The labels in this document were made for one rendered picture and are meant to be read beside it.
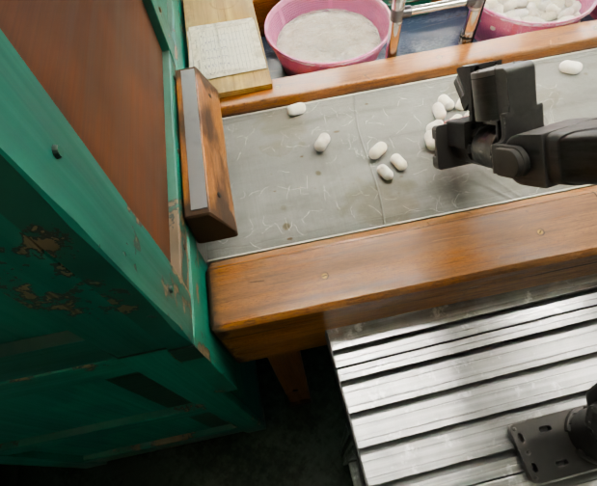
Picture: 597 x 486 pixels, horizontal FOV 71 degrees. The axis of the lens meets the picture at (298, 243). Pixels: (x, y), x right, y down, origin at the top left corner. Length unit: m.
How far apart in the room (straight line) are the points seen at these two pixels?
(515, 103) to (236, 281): 0.41
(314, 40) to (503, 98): 0.53
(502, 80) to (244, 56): 0.51
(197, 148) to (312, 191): 0.20
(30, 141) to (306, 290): 0.40
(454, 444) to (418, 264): 0.24
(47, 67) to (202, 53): 0.60
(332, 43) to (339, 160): 0.32
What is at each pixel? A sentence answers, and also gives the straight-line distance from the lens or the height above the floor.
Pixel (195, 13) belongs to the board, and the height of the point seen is 0.78.
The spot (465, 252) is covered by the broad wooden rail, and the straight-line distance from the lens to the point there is 0.63.
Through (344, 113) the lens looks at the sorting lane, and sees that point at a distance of 0.81.
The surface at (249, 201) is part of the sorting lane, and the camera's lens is 0.69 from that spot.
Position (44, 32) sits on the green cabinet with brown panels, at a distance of 0.36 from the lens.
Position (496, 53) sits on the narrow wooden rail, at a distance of 0.94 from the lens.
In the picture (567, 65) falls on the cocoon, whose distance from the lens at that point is 0.97.
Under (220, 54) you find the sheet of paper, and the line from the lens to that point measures 0.91.
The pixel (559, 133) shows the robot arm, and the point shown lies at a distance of 0.49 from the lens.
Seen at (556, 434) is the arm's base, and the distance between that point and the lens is 0.68.
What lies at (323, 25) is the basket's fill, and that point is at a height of 0.73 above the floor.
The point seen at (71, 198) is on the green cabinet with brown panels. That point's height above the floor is 1.10.
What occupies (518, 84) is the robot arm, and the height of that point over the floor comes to 0.96.
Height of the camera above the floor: 1.29
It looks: 60 degrees down
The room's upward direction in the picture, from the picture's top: 8 degrees counter-clockwise
